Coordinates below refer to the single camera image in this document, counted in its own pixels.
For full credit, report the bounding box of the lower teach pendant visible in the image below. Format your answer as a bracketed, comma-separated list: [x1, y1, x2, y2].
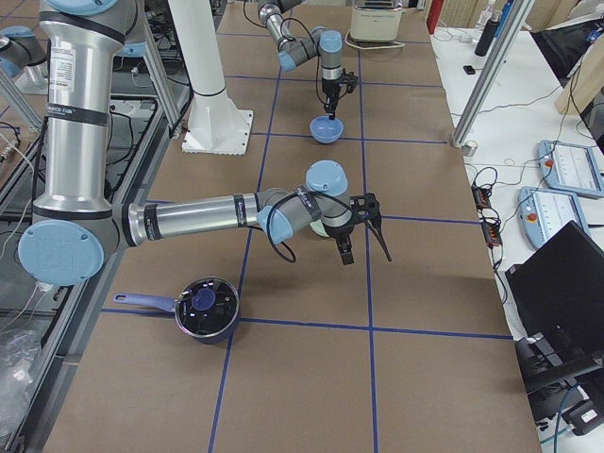
[518, 186, 591, 249]

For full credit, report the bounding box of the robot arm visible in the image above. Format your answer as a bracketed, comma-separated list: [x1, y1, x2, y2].
[3, 1, 381, 287]
[257, 1, 345, 120]

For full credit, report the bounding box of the small black device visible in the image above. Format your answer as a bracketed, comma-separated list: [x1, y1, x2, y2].
[462, 65, 477, 75]

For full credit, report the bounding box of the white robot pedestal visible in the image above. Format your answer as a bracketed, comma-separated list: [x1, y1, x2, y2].
[169, 0, 254, 155]

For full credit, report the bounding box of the white toaster cable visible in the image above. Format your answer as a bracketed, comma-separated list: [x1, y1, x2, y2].
[344, 30, 406, 50]

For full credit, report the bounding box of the glass saucepan lid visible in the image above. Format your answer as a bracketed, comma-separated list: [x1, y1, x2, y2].
[175, 277, 239, 337]

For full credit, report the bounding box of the black laptop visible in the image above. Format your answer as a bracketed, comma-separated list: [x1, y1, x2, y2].
[506, 221, 603, 353]

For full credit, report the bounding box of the teach pendant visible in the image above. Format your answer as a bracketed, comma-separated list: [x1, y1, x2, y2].
[537, 140, 603, 198]
[518, 186, 591, 249]

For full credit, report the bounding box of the aluminium frame post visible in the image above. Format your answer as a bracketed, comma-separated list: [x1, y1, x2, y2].
[451, 0, 535, 157]

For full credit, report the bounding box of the cream toaster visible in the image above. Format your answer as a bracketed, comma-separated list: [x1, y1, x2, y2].
[349, 0, 403, 43]

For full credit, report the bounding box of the black water bottle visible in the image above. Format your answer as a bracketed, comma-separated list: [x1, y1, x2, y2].
[475, 11, 501, 57]

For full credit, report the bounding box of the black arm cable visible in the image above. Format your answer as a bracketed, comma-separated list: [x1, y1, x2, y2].
[243, 0, 360, 106]
[263, 187, 378, 261]

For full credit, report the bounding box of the green bowl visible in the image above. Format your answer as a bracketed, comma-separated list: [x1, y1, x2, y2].
[310, 220, 329, 238]

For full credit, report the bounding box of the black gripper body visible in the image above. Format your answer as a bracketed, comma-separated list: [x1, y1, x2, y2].
[321, 77, 342, 99]
[324, 222, 355, 242]

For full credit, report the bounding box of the blue bowl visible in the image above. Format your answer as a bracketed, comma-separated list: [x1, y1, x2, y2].
[310, 115, 344, 144]

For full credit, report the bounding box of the upper teach pendant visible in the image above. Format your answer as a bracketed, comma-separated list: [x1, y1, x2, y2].
[537, 140, 603, 198]

